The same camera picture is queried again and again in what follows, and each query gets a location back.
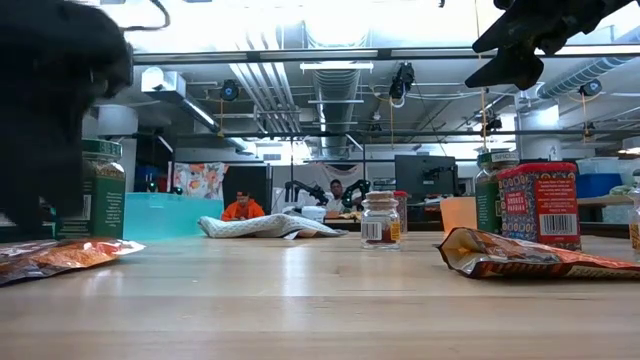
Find striped ceiling duct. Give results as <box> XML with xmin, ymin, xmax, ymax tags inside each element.
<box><xmin>535</xmin><ymin>54</ymin><xmax>640</xmax><ymax>100</ymax></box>

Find white pot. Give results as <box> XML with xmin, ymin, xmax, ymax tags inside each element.
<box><xmin>301</xmin><ymin>204</ymin><xmax>328</xmax><ymax>224</ymax></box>

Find green-lid glass spice jar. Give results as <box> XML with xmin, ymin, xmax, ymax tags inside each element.
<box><xmin>474</xmin><ymin>150</ymin><xmax>521</xmax><ymax>235</ymax></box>
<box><xmin>81</xmin><ymin>138</ymin><xmax>127</xmax><ymax>240</ymax></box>

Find teal plastic bin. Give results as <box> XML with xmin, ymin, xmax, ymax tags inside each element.
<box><xmin>123</xmin><ymin>192</ymin><xmax>225</xmax><ymax>242</ymax></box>

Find black computer monitor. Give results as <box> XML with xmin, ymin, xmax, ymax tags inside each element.
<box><xmin>394</xmin><ymin>154</ymin><xmax>459</xmax><ymax>202</ymax></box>

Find black ceiling cable reel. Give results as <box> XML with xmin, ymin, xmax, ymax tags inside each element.
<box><xmin>219</xmin><ymin>78</ymin><xmax>241</xmax><ymax>103</ymax></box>
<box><xmin>578</xmin><ymin>78</ymin><xmax>604</xmax><ymax>98</ymax></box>

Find white building column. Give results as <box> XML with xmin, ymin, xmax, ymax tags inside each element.
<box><xmin>516</xmin><ymin>103</ymin><xmax>564</xmax><ymax>162</ymax></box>
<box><xmin>96</xmin><ymin>104</ymin><xmax>139</xmax><ymax>194</ymax></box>

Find clear storage bin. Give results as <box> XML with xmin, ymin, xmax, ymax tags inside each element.
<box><xmin>575</xmin><ymin>156</ymin><xmax>626</xmax><ymax>175</ymax></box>

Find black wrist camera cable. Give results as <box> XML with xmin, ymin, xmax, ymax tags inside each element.
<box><xmin>121</xmin><ymin>0</ymin><xmax>172</xmax><ymax>33</ymax></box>

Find grey hanging sheet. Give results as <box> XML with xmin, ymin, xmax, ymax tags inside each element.
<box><xmin>272</xmin><ymin>162</ymin><xmax>396</xmax><ymax>201</ymax></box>

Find person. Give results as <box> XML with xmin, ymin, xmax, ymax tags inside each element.
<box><xmin>220</xmin><ymin>189</ymin><xmax>267</xmax><ymax>223</ymax></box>
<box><xmin>324</xmin><ymin>178</ymin><xmax>354</xmax><ymax>214</ymax></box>

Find orange foil spice packet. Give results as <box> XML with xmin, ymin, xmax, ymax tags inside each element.
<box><xmin>436</xmin><ymin>226</ymin><xmax>640</xmax><ymax>281</ymax></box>
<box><xmin>0</xmin><ymin>237</ymin><xmax>147</xmax><ymax>287</ymax></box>

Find white ceiling air unit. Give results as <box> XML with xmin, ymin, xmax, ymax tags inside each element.
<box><xmin>140</xmin><ymin>66</ymin><xmax>188</xmax><ymax>95</ymax></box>

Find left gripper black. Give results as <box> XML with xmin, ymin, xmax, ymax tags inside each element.
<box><xmin>0</xmin><ymin>0</ymin><xmax>134</xmax><ymax>237</ymax></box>

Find black hanging ceiling camera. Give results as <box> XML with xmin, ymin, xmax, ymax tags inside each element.
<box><xmin>388</xmin><ymin>61</ymin><xmax>416</xmax><ymax>101</ymax></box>

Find floral hanging cloth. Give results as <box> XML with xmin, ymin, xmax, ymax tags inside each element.
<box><xmin>172</xmin><ymin>161</ymin><xmax>230</xmax><ymax>202</ymax></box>

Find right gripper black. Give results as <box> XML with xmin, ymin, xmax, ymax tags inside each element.
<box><xmin>463</xmin><ymin>0</ymin><xmax>636</xmax><ymax>92</ymax></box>

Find orange plastic bin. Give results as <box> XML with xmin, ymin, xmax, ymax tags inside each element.
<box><xmin>439</xmin><ymin>196</ymin><xmax>479</xmax><ymax>236</ymax></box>

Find grey patterned cloth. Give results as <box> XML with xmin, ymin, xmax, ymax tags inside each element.
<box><xmin>197</xmin><ymin>212</ymin><xmax>350</xmax><ymax>240</ymax></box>

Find black partition panel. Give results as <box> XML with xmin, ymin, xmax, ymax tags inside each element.
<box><xmin>222</xmin><ymin>164</ymin><xmax>273</xmax><ymax>216</ymax></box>

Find blue storage bin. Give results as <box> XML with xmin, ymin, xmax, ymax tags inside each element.
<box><xmin>574</xmin><ymin>172</ymin><xmax>624</xmax><ymax>200</ymax></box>

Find silver round ceiling duct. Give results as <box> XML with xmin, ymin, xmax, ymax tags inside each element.
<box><xmin>303</xmin><ymin>14</ymin><xmax>372</xmax><ymax>157</ymax></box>

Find small cork-topped glass jar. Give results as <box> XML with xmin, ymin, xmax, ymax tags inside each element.
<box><xmin>360</xmin><ymin>190</ymin><xmax>402</xmax><ymax>252</ymax></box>

